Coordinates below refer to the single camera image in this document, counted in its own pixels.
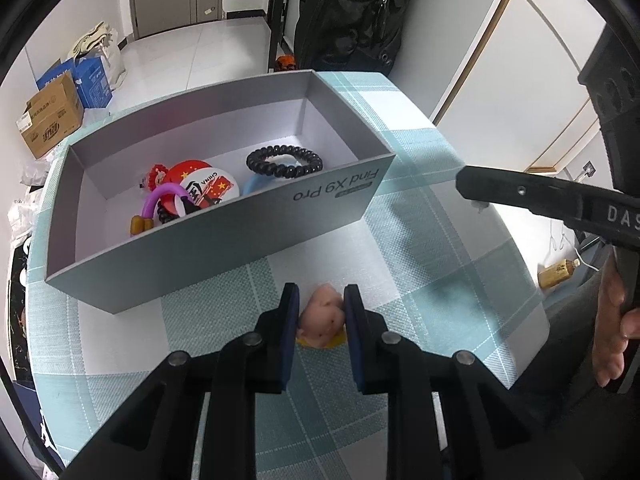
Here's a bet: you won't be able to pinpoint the brown cardboard box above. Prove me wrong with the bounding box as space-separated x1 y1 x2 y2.
15 71 85 159

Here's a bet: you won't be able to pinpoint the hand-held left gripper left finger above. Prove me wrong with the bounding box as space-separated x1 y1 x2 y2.
65 282 301 480

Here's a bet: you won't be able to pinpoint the white cable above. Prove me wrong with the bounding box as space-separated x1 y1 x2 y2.
547 220 601 271

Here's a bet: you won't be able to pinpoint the person's trousers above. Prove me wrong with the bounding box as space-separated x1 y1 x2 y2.
510 267 640 480

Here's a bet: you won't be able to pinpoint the cartoon figure charm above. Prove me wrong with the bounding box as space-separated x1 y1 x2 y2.
139 162 169 192

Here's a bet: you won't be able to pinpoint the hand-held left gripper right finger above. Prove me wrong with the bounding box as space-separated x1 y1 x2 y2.
344 283 583 480

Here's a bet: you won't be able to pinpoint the pink pig toy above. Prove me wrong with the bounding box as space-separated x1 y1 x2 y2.
297 284 348 349

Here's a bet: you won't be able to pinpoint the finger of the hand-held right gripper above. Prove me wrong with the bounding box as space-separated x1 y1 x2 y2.
456 165 584 227

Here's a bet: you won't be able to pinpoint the light blue bracelet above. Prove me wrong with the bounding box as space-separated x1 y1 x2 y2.
242 174 273 197

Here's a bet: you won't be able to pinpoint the purple bracelet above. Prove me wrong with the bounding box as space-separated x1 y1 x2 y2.
141 183 201 222

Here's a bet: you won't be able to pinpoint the black bead bracelet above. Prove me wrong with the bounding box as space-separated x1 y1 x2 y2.
152 199 178 225

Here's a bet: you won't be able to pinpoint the yellow bottle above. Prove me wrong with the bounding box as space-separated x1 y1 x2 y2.
537 258 582 291

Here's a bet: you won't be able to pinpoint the blue cardboard box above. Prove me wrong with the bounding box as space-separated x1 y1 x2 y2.
36 55 113 109

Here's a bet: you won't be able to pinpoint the person's right hand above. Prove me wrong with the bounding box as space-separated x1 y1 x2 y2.
592 250 640 391

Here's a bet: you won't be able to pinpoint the clear plastic bags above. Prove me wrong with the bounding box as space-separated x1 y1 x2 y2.
7 159 53 228

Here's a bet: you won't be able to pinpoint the black spiral hair tie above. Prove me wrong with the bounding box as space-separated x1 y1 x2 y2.
245 144 324 180

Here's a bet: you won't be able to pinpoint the white cloth bags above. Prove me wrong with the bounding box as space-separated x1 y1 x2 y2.
66 21 127 92

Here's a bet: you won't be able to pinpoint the black bag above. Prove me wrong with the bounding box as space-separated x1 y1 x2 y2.
291 0 420 80

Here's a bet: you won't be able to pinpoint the silver cardboard box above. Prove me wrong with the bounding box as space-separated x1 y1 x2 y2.
45 70 396 315

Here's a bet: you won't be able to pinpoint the red round badge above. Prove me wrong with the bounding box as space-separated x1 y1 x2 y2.
164 159 213 192

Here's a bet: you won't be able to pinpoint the white round badge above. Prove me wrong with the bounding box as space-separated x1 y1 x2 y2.
184 167 242 208

